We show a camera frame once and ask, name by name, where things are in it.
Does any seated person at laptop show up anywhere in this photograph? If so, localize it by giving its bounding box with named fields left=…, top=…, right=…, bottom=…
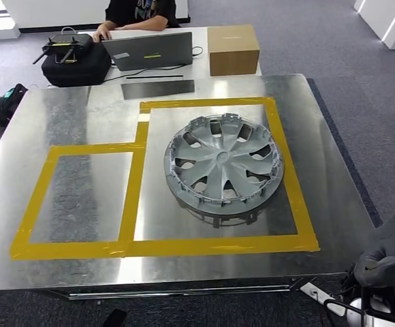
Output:
left=92, top=0, right=181, bottom=43

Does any black robot body part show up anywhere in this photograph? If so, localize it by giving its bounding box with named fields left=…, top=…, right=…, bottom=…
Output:
left=103, top=309, right=128, bottom=327

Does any white partition block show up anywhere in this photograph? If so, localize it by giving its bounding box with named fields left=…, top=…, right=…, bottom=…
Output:
left=353, top=0, right=395, bottom=50

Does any brown cardboard box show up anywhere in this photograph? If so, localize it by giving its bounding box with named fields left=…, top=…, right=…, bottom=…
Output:
left=207, top=24, right=261, bottom=77

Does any white desk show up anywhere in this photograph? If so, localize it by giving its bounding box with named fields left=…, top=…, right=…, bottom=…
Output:
left=79, top=26, right=263, bottom=87

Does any white power strip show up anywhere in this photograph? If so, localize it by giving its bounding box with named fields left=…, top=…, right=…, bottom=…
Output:
left=299, top=281, right=347, bottom=317

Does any black remote controller with antennas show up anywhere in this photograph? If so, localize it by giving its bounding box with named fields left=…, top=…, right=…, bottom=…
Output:
left=32, top=33, right=94, bottom=65

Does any stainless steel workbench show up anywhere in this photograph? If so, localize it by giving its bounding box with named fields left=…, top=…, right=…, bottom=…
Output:
left=0, top=73, right=376, bottom=300

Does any grey laptop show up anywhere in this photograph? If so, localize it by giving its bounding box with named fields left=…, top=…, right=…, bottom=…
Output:
left=101, top=31, right=194, bottom=72

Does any grey plastic wheel hubcap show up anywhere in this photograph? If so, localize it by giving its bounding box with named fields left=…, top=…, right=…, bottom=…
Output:
left=163, top=112, right=285, bottom=230

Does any black bag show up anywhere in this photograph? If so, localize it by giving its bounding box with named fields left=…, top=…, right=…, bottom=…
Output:
left=0, top=83, right=28, bottom=127

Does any person's right hand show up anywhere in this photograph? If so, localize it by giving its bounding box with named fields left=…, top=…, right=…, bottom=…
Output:
left=92, top=22, right=113, bottom=43

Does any thin black strip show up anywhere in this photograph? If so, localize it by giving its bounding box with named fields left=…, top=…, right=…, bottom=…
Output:
left=125, top=74, right=184, bottom=80

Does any black carrying case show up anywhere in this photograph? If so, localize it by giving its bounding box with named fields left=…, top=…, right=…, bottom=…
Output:
left=41, top=42, right=112, bottom=88

